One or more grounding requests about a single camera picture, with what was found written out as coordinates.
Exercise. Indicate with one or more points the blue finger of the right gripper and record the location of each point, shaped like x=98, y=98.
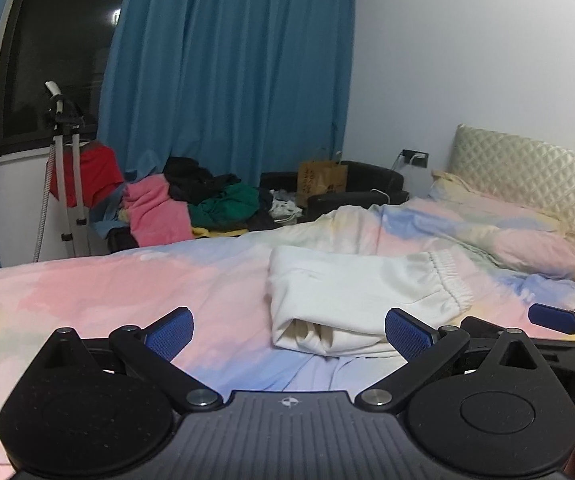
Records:
x=552, y=318

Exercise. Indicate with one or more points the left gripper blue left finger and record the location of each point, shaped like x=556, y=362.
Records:
x=148, y=353

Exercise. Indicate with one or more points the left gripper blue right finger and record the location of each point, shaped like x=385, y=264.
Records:
x=430, y=355

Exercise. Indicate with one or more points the white sweatpants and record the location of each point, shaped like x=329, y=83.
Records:
x=335, y=305

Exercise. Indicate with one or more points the pastel pillow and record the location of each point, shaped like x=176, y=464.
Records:
x=514, y=236

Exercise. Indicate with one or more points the quilted cream headboard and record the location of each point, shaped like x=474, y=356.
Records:
x=520, y=170

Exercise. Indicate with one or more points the pink garment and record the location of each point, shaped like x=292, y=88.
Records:
x=154, y=217

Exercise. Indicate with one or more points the green garment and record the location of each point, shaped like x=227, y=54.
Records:
x=231, y=208

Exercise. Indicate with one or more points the black armchair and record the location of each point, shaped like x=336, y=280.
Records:
x=367, y=185

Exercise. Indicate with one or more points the black garment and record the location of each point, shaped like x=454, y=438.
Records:
x=191, y=183

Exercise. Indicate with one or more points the red garment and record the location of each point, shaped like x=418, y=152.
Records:
x=100, y=174

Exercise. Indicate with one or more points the brown paper bag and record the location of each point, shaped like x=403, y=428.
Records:
x=319, y=177

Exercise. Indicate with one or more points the white garment steamer stand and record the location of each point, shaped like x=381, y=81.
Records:
x=67, y=122

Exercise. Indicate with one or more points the right blue curtain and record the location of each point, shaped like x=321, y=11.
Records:
x=241, y=86

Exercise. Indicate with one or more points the dark window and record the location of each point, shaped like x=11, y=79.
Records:
x=65, y=41

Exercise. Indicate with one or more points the wall power outlet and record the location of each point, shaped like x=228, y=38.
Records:
x=415, y=158

